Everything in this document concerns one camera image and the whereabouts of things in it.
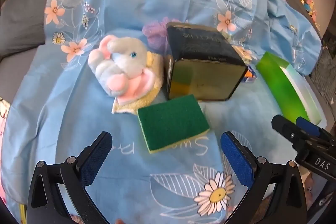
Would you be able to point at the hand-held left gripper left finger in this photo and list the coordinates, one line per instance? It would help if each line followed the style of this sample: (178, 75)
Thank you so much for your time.
(97, 155)

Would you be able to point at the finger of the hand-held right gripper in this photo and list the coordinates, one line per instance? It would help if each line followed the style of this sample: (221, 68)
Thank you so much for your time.
(308, 125)
(284, 128)

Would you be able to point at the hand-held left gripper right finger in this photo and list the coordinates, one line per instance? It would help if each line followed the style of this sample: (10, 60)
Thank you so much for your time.
(236, 158)

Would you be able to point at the green cardboard box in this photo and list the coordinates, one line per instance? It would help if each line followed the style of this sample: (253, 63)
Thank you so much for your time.
(278, 82)

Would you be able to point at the green yellow scouring sponge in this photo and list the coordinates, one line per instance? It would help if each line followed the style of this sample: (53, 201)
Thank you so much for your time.
(170, 121)

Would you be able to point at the cream yellow towel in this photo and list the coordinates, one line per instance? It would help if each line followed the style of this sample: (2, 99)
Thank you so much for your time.
(152, 98)

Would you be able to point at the grey pink elephant plush toy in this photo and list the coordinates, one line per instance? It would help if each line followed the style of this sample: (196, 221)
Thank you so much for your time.
(123, 56)

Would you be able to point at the small colourful toy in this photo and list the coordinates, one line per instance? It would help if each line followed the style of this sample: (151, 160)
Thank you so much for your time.
(249, 77)

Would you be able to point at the printed cartoon blanket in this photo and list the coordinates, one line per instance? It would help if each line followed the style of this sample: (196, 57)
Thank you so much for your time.
(4, 113)

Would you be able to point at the black gold tin box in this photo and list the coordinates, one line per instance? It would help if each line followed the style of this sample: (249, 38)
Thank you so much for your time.
(204, 56)

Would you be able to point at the pile of colourful small toys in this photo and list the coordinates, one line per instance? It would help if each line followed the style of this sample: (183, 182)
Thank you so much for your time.
(305, 1)

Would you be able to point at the purple mesh pouch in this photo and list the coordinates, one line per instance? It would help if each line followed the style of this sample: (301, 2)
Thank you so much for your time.
(155, 32)

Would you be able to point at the grey sofa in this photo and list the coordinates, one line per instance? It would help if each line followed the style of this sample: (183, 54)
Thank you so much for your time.
(15, 29)

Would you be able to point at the light blue floral bed sheet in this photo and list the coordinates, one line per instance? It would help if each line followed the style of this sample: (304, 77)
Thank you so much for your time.
(131, 3)

